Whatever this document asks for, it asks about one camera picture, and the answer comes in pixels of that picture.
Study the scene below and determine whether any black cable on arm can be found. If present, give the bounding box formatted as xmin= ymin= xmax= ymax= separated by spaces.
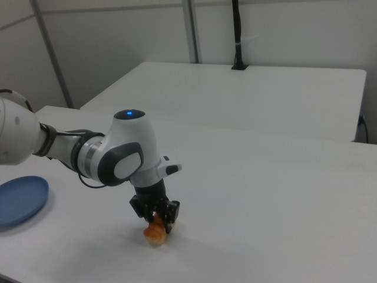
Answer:
xmin=39 ymin=123 xmax=110 ymax=189

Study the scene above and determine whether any blue round plate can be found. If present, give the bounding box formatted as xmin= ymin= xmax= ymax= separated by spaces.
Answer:
xmin=0 ymin=175 xmax=49 ymax=228

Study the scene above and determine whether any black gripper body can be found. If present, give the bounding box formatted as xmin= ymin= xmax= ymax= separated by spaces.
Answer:
xmin=134 ymin=179 xmax=168 ymax=208

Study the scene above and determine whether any white side table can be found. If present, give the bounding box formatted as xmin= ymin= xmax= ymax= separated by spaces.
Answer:
xmin=79 ymin=61 xmax=368 ymax=143

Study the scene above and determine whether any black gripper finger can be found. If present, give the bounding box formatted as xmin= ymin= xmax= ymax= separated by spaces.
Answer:
xmin=128 ymin=195 xmax=154 ymax=222
xmin=160 ymin=199 xmax=181 ymax=234

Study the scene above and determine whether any orange twisted bread roll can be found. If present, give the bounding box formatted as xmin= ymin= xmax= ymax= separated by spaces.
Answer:
xmin=143 ymin=213 xmax=178 ymax=247

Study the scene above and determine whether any black cable at table edge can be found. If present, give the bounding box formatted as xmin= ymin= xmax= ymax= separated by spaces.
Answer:
xmin=357 ymin=114 xmax=369 ymax=143

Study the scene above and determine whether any grey partition frame post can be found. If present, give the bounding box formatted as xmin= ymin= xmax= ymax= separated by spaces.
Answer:
xmin=187 ymin=0 xmax=203 ymax=64
xmin=30 ymin=0 xmax=75 ymax=109

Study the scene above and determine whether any black pole with base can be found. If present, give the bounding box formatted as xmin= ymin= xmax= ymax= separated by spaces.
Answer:
xmin=230 ymin=0 xmax=250 ymax=71

